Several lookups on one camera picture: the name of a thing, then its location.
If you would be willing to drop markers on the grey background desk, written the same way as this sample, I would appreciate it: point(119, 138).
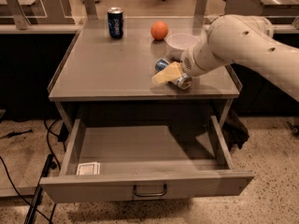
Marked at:
point(47, 11)
point(277, 11)

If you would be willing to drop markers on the open grey top drawer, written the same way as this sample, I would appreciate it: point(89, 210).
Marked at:
point(192, 159)

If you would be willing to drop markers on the black drawer handle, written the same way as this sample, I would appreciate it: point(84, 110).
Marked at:
point(150, 191)

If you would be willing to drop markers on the red bull can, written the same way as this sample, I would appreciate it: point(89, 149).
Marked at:
point(184, 82)

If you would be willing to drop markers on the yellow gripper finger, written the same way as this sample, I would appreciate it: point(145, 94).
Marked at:
point(167, 72)

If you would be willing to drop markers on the white bowl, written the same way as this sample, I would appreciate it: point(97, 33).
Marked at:
point(178, 43)

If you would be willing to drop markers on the grey background desk right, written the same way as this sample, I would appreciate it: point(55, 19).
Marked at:
point(277, 11)

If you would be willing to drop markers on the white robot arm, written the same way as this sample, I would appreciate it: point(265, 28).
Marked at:
point(244, 40)

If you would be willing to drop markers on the grey metal cabinet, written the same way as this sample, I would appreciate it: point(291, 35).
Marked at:
point(99, 68)

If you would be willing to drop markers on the orange fruit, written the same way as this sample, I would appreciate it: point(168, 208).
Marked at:
point(159, 30)

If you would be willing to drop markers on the white card in drawer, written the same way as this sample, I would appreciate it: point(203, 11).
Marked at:
point(89, 168)

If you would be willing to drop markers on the blue pepsi can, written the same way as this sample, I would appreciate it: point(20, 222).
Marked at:
point(115, 22)

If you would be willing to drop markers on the grey background desk left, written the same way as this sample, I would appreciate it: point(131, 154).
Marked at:
point(47, 11)

